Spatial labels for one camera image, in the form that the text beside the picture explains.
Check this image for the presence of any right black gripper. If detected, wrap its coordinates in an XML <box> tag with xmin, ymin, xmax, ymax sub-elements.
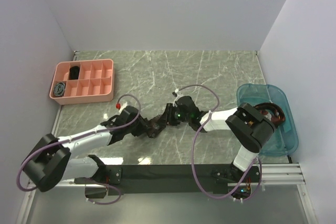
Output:
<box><xmin>156</xmin><ymin>103</ymin><xmax>191</xmax><ymax>126</ymax></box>

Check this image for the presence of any brown blue floral tie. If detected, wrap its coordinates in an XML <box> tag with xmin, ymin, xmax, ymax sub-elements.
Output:
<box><xmin>146</xmin><ymin>114</ymin><xmax>166</xmax><ymax>138</ymax></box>

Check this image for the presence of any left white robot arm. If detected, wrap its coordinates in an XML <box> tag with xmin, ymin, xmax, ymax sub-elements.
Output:
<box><xmin>20</xmin><ymin>105</ymin><xmax>150</xmax><ymax>192</ymax></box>

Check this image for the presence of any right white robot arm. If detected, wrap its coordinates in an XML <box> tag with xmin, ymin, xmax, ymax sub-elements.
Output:
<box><xmin>156</xmin><ymin>96</ymin><xmax>286</xmax><ymax>182</ymax></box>

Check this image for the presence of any pink compartment organizer tray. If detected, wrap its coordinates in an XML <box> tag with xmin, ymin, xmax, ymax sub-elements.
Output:
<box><xmin>49</xmin><ymin>59</ymin><xmax>114</xmax><ymax>105</ymax></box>

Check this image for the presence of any black rolled tie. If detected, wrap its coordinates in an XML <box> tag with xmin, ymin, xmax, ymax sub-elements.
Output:
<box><xmin>69</xmin><ymin>66</ymin><xmax>80</xmax><ymax>80</ymax></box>

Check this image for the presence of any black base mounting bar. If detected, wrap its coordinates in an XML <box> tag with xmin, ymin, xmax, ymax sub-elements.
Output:
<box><xmin>73</xmin><ymin>163</ymin><xmax>260</xmax><ymax>196</ymax></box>

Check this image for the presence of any grey patterned rolled tie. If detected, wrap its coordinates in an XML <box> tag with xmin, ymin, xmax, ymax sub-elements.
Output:
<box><xmin>53</xmin><ymin>82</ymin><xmax>66</xmax><ymax>97</ymax></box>

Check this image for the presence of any dark red patterned tie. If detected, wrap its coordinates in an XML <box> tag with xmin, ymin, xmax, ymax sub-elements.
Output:
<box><xmin>254</xmin><ymin>102</ymin><xmax>286</xmax><ymax>127</ymax></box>

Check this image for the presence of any teal transparent plastic bin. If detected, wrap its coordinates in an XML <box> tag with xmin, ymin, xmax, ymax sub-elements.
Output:
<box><xmin>236</xmin><ymin>83</ymin><xmax>299</xmax><ymax>156</ymax></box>

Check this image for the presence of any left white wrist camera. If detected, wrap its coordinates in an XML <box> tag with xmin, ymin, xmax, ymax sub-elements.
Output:
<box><xmin>115</xmin><ymin>101</ymin><xmax>131</xmax><ymax>111</ymax></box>

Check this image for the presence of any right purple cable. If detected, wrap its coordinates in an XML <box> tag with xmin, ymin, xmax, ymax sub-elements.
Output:
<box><xmin>174</xmin><ymin>84</ymin><xmax>263</xmax><ymax>204</ymax></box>

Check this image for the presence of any purple cable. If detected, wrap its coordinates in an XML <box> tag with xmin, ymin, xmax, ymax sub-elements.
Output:
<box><xmin>17</xmin><ymin>94</ymin><xmax>141</xmax><ymax>205</ymax></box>
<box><xmin>174</xmin><ymin>84</ymin><xmax>263</xmax><ymax>204</ymax></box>

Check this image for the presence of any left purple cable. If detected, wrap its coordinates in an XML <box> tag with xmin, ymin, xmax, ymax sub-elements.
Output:
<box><xmin>17</xmin><ymin>94</ymin><xmax>141</xmax><ymax>205</ymax></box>

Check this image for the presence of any aluminium frame rail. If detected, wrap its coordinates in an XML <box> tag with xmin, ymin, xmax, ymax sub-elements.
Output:
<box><xmin>17</xmin><ymin>164</ymin><xmax>308</xmax><ymax>223</ymax></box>

